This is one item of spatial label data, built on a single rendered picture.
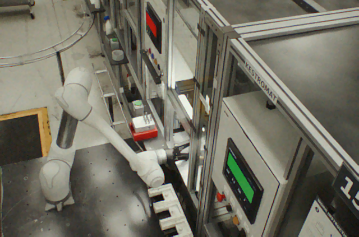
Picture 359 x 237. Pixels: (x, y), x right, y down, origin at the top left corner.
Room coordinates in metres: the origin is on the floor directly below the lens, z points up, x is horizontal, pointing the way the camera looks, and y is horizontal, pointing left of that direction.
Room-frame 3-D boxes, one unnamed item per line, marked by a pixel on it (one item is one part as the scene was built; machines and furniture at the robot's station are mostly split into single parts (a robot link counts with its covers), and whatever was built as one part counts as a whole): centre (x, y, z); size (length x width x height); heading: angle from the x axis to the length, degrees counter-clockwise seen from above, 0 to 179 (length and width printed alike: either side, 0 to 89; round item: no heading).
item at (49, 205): (1.41, 0.73, 0.71); 0.22 x 0.18 x 0.06; 22
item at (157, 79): (1.93, 0.19, 1.37); 0.36 x 0.04 x 0.04; 22
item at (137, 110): (1.96, 0.27, 0.97); 0.08 x 0.08 x 0.12; 22
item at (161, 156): (1.53, 0.10, 1.00); 0.09 x 0.06 x 0.09; 22
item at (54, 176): (1.44, 0.73, 0.85); 0.18 x 0.16 x 0.22; 3
